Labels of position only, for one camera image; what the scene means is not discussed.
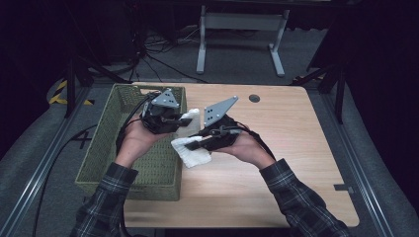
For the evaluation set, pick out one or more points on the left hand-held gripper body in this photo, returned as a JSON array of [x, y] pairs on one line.
[[158, 113]]

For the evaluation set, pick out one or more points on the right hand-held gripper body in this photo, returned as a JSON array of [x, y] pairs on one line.
[[220, 135]]

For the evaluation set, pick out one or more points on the white cloth with bear print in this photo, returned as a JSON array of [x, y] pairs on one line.
[[196, 158]]

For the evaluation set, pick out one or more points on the green woven basket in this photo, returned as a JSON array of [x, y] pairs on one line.
[[158, 171]]

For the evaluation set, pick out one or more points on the person's right hand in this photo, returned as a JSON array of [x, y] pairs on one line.
[[248, 149]]

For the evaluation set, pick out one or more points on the person's left hand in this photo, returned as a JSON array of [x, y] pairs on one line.
[[136, 141]]

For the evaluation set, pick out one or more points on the grey round table grommet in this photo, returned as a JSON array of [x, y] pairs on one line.
[[254, 98]]

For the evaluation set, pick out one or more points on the black tripod stand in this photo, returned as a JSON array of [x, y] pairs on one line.
[[70, 85], [339, 89]]

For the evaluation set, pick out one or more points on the yellow black hazard tape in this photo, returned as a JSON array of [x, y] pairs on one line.
[[59, 97]]

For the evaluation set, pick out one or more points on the grey tape strip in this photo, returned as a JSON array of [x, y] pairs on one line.
[[344, 188]]

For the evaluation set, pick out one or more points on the white metal desk frame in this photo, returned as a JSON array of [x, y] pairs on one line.
[[242, 21]]

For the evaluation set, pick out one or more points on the aluminium rail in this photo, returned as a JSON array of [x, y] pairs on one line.
[[39, 171], [359, 171]]

